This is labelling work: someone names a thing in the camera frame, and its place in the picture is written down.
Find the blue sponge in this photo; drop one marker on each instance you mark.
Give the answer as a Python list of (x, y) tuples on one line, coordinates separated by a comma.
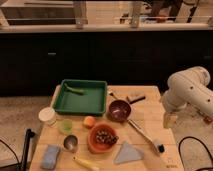
[(50, 156)]

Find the grey towel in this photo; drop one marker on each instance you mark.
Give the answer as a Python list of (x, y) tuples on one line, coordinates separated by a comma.
[(128, 153)]

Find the purple bowl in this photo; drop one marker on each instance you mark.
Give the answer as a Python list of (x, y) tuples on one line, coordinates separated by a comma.
[(119, 110)]

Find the white lidded jar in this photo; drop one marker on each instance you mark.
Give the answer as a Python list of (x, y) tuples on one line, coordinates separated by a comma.
[(47, 116)]

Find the green plastic tray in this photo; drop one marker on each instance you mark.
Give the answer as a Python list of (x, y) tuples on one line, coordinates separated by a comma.
[(92, 102)]

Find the orange fruit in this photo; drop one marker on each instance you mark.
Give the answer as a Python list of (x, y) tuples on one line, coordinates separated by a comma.
[(89, 121)]

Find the black chair frame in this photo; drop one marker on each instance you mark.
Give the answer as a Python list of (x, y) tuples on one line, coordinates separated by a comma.
[(22, 163)]

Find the yellow banana toy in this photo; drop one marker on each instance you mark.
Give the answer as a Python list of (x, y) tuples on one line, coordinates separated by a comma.
[(87, 164)]

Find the small metal cup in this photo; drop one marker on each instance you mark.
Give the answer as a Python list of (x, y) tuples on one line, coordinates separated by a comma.
[(71, 143)]

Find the green plastic cup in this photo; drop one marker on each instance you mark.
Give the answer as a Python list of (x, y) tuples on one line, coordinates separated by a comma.
[(65, 126)]

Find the green vegetable toy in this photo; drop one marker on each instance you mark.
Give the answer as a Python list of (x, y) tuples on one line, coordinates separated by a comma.
[(74, 90)]

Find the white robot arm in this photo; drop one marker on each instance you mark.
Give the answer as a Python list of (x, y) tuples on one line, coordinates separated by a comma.
[(187, 87)]

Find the dark grapes bunch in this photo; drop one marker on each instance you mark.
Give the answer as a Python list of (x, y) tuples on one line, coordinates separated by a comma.
[(105, 137)]

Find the orange bowl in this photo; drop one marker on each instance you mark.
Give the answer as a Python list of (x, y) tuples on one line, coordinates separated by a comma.
[(99, 148)]

